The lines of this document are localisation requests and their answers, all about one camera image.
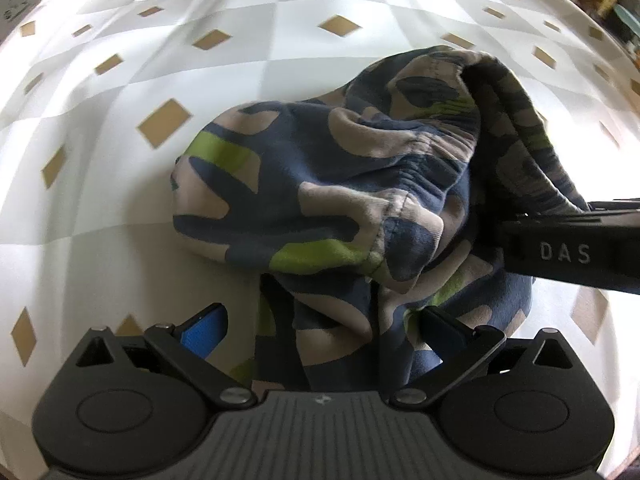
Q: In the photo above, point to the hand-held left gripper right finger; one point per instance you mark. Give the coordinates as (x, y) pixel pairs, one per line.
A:
(440, 332)

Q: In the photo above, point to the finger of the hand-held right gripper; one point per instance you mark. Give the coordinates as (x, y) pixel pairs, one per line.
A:
(615, 205)

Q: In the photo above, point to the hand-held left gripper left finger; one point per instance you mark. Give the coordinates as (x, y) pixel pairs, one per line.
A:
(202, 332)

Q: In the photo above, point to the blue letter-print pants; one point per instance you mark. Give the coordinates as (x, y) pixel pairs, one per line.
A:
(325, 195)

